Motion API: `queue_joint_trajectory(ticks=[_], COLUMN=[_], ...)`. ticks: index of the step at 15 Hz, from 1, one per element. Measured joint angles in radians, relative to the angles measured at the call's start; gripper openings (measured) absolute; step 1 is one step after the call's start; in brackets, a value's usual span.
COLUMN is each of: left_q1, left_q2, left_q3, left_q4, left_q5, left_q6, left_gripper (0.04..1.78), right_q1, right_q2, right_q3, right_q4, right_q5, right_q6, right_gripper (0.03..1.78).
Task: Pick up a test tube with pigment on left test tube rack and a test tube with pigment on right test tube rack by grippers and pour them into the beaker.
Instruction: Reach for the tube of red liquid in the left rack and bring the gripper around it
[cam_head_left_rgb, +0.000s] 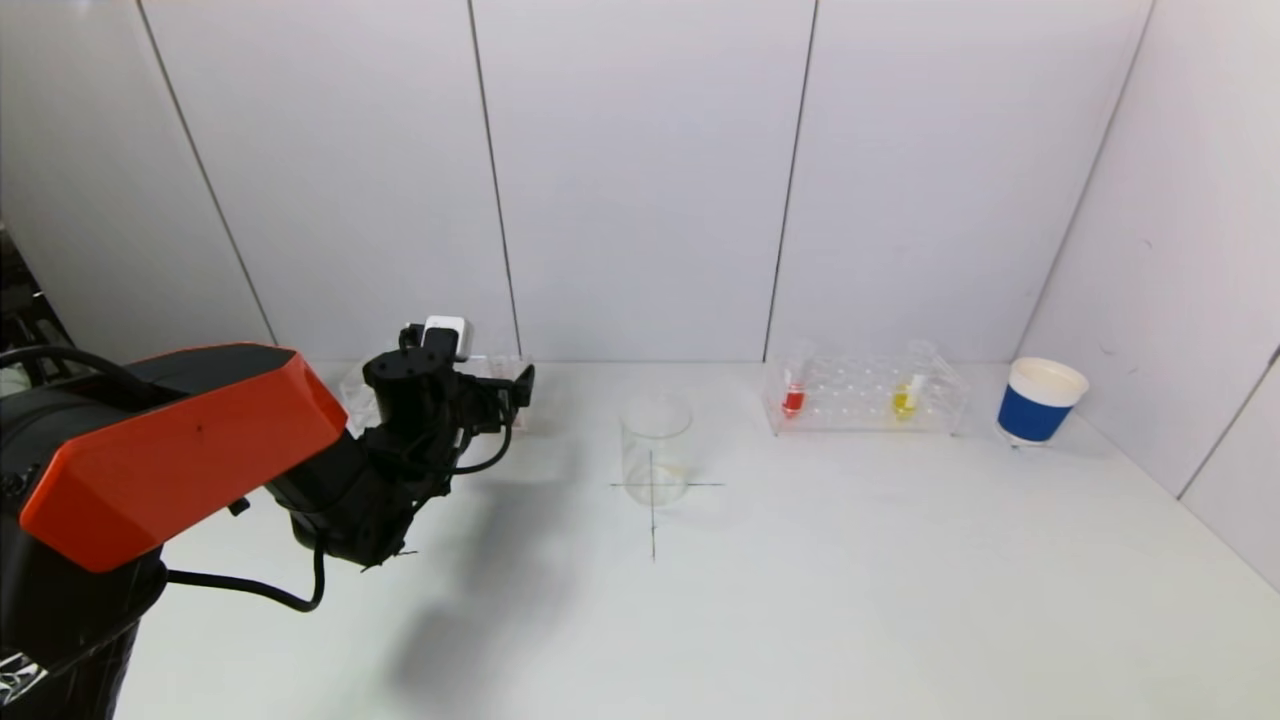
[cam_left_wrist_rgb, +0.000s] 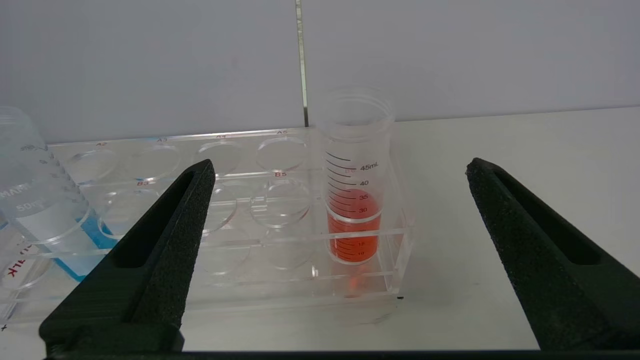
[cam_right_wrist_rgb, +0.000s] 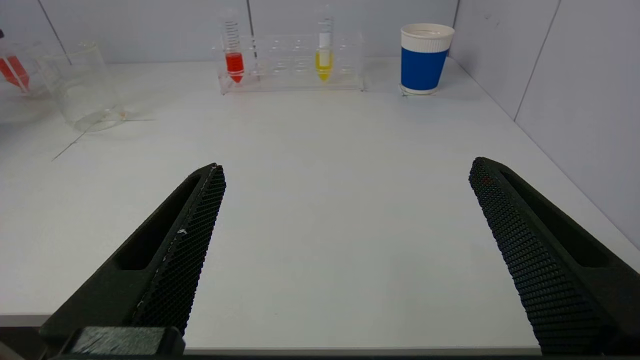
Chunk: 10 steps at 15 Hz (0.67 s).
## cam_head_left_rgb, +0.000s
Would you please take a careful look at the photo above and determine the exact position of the clear glass beaker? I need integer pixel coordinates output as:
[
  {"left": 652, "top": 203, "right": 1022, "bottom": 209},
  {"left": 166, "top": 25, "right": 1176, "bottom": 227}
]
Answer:
[{"left": 619, "top": 395, "right": 694, "bottom": 508}]

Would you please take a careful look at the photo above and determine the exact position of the test tube with red liquid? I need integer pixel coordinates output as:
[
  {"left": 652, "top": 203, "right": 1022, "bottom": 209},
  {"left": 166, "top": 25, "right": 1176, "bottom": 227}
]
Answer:
[{"left": 780, "top": 340, "right": 816, "bottom": 420}]

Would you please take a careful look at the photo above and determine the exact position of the clear acrylic test tube rack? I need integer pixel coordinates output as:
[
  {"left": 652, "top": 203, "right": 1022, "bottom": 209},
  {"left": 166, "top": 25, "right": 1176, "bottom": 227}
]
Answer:
[
  {"left": 760, "top": 355, "right": 969, "bottom": 438},
  {"left": 340, "top": 355, "right": 533, "bottom": 433}
]

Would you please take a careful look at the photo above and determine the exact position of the test tube with yellow liquid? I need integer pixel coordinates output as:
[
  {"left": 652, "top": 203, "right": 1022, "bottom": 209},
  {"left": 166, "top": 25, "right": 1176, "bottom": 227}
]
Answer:
[{"left": 890, "top": 340, "right": 936, "bottom": 422}]

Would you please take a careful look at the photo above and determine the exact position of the white paper cup blue band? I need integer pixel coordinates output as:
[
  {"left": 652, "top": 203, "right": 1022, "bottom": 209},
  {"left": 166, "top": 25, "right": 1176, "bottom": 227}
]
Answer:
[{"left": 996, "top": 358, "right": 1090, "bottom": 448}]

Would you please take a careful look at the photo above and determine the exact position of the black metal stand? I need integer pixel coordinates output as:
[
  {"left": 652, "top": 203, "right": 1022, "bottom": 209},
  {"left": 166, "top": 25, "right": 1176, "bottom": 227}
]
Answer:
[{"left": 0, "top": 230, "right": 76, "bottom": 371}]

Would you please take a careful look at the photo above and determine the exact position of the crinkled clear plastic film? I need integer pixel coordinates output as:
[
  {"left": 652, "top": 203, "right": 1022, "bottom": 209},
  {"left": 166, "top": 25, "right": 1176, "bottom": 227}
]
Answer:
[{"left": 0, "top": 652, "right": 49, "bottom": 706}]

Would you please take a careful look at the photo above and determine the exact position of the thin black camera cable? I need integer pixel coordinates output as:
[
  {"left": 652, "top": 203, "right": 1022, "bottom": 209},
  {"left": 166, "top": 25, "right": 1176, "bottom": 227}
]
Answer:
[{"left": 450, "top": 425, "right": 514, "bottom": 477}]

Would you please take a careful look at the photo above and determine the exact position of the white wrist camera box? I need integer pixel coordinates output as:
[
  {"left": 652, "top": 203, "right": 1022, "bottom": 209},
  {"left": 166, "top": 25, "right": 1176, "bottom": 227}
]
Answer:
[{"left": 422, "top": 316, "right": 471, "bottom": 362}]

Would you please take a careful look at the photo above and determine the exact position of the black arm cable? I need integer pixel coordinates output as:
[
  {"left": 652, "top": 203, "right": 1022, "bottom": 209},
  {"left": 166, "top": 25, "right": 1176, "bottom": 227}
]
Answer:
[{"left": 163, "top": 535, "right": 328, "bottom": 613}]

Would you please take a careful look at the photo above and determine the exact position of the thick black base cable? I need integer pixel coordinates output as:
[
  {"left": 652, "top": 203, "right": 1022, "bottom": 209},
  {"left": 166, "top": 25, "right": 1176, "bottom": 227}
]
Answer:
[{"left": 0, "top": 345, "right": 156, "bottom": 403}]

